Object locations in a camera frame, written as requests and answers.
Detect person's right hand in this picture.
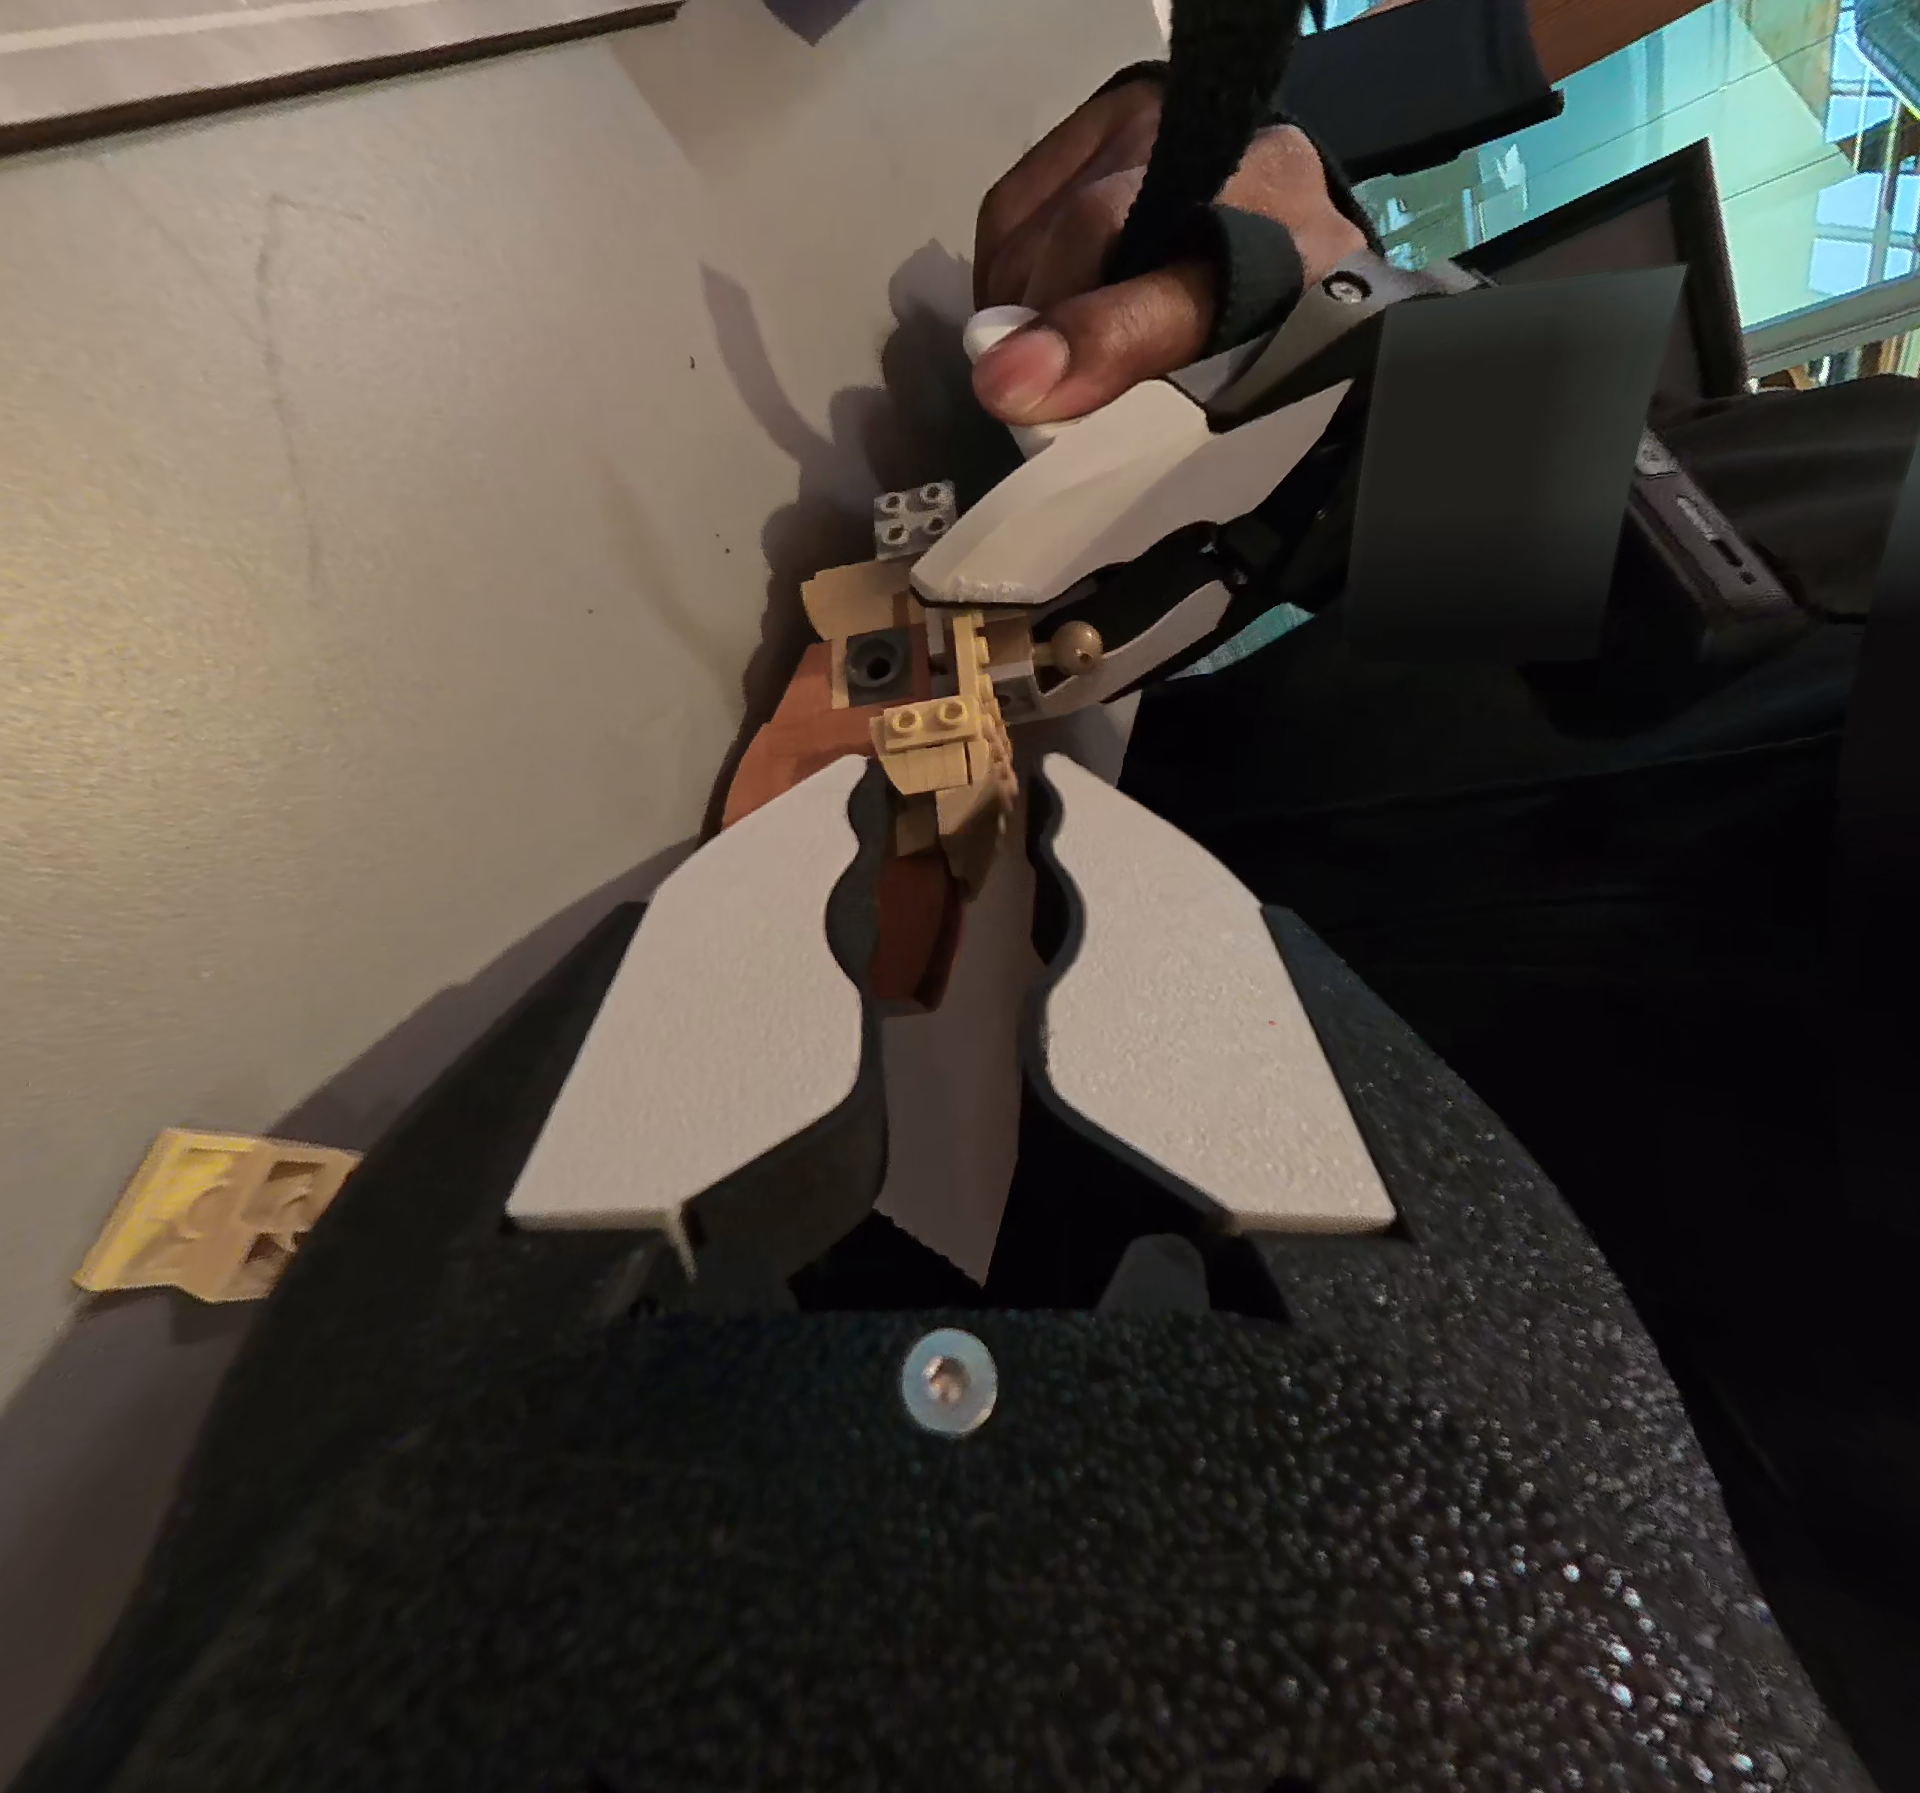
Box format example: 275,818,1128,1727
969,59,1381,427

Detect black framed board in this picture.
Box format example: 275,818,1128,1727
1439,139,1754,401

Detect dark fabric chair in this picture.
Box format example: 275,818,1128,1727
1276,0,1564,182

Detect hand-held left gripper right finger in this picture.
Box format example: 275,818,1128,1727
1022,749,1401,1239

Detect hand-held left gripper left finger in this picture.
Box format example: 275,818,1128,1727
506,753,887,1235

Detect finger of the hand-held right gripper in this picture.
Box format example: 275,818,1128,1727
1040,577,1251,711
912,380,1358,613

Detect person's dark clothing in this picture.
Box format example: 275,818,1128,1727
1117,374,1920,1793

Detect tan and brown brick model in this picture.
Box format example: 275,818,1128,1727
703,479,1111,1007

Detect small tan brick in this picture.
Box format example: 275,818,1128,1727
72,1126,366,1302

